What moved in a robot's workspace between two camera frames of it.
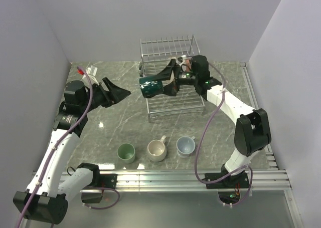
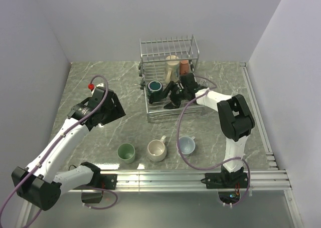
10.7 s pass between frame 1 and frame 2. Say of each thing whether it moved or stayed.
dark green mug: moved
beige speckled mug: stayed
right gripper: moved
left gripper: moved
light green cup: stayed
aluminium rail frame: stayed
